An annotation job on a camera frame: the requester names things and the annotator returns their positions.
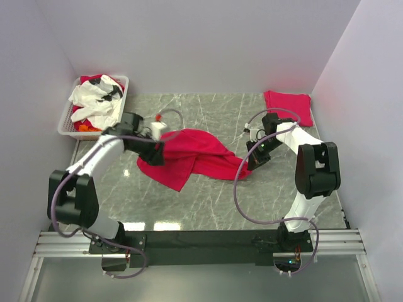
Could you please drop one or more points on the red t-shirt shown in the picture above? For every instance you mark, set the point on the red t-shirt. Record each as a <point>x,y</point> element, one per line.
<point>297,103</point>
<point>192,152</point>
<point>91,79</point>

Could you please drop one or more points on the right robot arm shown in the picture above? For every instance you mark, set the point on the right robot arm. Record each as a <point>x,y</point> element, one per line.
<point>317,172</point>

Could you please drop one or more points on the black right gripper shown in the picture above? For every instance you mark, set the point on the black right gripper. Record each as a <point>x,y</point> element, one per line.
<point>255,158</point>

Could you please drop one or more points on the aluminium rail frame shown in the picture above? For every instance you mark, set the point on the aluminium rail frame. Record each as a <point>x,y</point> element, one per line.
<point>325,242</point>

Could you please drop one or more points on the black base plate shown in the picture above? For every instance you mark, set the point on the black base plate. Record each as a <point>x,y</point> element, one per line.
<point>170,248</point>

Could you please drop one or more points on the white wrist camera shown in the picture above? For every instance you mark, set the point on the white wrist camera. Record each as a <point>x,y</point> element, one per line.
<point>158,128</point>
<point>253,133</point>

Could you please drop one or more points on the white plastic laundry basket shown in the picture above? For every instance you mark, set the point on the white plastic laundry basket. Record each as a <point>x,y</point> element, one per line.
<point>97,101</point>

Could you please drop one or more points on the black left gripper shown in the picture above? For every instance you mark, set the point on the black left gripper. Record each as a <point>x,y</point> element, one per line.
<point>155,158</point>

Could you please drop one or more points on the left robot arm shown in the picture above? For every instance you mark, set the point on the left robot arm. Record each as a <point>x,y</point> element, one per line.
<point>72,196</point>

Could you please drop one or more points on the orange t-shirt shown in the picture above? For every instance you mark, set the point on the orange t-shirt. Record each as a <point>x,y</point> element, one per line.
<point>86,128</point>

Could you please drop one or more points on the folded red t-shirt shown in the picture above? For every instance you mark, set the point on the folded red t-shirt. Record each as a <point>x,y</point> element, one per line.
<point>297,103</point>

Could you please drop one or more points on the red t-shirt in basket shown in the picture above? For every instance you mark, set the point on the red t-shirt in basket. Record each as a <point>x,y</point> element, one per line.
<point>91,79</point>

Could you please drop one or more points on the white and black t-shirt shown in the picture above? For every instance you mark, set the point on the white and black t-shirt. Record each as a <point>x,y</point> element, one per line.
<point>97,100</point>

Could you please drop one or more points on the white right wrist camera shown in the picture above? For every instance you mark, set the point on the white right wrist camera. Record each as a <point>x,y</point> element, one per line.
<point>253,133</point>

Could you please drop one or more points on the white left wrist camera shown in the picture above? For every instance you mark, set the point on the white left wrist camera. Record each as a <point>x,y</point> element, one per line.
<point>158,128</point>

